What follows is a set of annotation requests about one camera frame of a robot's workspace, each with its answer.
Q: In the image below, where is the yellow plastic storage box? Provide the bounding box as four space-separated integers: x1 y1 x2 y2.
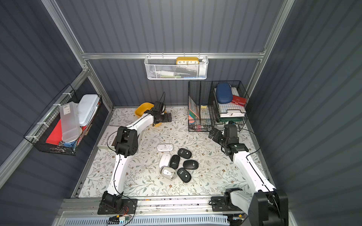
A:
135 102 162 127

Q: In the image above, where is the black mouse with flower sticker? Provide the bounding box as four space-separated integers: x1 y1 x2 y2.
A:
183 159 199 170

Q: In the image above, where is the black upside-down mouse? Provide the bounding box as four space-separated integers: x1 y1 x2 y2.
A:
177 148 192 159

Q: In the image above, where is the black Lecoo mouse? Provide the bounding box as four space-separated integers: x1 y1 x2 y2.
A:
177 168 191 183

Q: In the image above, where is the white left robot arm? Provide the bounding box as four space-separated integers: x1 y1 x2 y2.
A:
97 101 172 215

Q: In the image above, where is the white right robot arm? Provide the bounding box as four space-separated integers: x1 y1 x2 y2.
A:
209 124 289 226

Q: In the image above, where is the white upside-down mouse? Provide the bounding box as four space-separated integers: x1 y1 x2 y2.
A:
156 144 174 152

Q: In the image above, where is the red small box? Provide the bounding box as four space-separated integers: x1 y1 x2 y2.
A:
232 95 247 106

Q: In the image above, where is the black mouse beside white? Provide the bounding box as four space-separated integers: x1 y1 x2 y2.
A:
169 154 180 169

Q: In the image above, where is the grey white mouse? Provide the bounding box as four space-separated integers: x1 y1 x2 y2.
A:
160 166 177 180

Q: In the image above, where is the green notebook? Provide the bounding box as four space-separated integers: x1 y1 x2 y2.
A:
216 117 245 123

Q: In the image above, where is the white paper stack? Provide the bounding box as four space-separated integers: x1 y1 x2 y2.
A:
216 100 247 118

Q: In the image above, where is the pink folder in organizer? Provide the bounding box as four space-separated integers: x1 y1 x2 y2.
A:
189 96 199 124

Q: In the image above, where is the blue glasses case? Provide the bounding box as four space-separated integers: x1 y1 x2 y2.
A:
216 83 233 104

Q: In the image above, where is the white interior design book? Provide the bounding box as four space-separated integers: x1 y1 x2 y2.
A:
97 126 119 151

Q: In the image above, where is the floral table mat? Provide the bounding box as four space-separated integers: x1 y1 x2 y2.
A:
78 107 251 198

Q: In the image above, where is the yellow clock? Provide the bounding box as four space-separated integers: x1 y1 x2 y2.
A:
176 56 200 65

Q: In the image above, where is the white plastic case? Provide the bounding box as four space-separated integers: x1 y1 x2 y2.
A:
77 94 100 127

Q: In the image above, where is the translucent plastic case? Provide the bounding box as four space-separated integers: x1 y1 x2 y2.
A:
59 102 82 143

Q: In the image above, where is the red folder in basket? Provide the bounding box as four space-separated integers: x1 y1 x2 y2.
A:
46 120 63 146

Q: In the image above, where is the black wire desk organizer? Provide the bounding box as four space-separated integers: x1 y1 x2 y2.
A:
188 81 249 132

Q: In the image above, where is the white mesh wall basket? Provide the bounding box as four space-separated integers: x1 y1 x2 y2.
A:
144 55 209 80

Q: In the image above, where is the black wire wall basket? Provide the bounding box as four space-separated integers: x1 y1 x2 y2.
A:
24 86 102 155

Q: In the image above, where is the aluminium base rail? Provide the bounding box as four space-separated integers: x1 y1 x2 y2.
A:
55 195 246 221

